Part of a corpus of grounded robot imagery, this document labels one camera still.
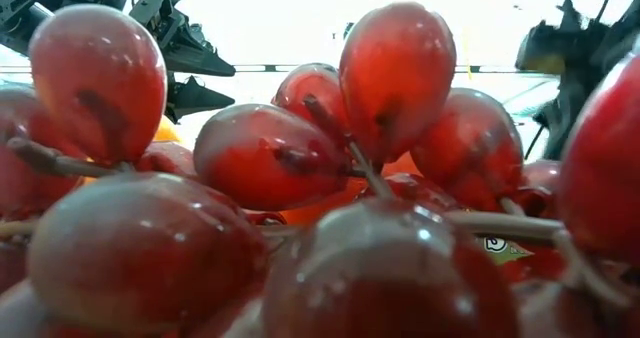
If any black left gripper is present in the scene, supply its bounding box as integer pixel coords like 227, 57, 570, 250
159, 20, 237, 124

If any red grape bunch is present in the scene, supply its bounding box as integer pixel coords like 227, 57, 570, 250
0, 0, 640, 338

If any orange fruit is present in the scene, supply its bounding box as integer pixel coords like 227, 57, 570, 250
151, 114, 182, 144

